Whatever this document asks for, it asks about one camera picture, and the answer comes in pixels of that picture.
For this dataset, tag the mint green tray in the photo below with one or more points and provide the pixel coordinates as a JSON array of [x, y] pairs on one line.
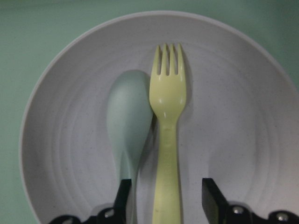
[[33, 32]]

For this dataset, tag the beige round plate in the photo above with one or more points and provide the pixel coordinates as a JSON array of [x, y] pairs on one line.
[[240, 125]]

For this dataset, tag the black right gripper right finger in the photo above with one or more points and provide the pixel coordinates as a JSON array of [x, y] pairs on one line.
[[214, 203]]

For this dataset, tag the yellow plastic fork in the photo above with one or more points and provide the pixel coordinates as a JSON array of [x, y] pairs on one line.
[[167, 97]]

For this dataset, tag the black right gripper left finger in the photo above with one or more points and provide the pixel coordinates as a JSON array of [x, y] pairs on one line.
[[121, 200]]

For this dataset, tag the pale green plastic spoon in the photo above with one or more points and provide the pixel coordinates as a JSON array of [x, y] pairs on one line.
[[129, 118]]

